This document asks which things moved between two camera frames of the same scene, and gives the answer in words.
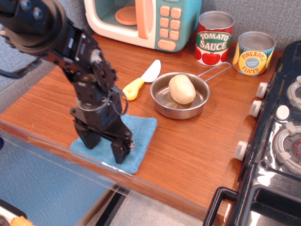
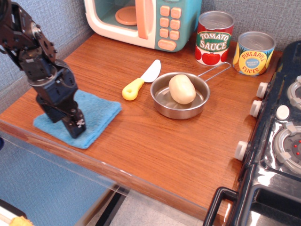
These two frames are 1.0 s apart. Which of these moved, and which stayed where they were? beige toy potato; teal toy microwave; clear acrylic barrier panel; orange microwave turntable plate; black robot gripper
Moved: black robot gripper
Stayed: clear acrylic barrier panel; beige toy potato; orange microwave turntable plate; teal toy microwave
